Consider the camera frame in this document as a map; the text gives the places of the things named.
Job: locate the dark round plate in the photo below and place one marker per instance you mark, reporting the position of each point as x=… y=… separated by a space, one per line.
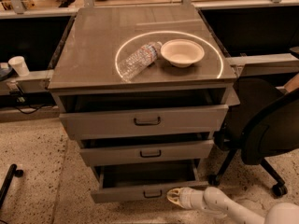
x=5 y=71

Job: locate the grey middle drawer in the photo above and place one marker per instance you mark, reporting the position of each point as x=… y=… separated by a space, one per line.
x=142 y=149

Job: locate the grey drawer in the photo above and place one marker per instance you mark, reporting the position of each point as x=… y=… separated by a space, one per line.
x=145 y=181
x=143 y=113
x=142 y=149

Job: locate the clear plastic water bottle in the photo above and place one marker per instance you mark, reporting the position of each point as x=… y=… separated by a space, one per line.
x=135 y=63

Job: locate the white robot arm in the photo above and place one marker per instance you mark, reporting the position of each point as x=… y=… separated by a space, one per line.
x=216 y=203

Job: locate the grey drawer cabinet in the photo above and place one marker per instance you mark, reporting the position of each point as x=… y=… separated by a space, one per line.
x=103 y=36

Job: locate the grey top drawer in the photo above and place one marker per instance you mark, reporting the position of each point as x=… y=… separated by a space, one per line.
x=143 y=113

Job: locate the white paper bowl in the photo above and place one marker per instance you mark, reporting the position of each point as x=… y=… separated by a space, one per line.
x=182 y=52

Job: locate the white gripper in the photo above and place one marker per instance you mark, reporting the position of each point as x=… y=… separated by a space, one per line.
x=186 y=198

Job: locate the black stand leg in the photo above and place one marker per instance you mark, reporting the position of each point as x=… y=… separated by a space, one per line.
x=12 y=172

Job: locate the grey bottom drawer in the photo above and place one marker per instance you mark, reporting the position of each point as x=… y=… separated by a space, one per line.
x=145 y=181

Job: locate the black office chair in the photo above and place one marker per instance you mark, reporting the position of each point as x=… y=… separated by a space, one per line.
x=264 y=124

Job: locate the white paper cup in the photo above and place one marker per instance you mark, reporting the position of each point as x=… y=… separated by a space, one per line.
x=19 y=65

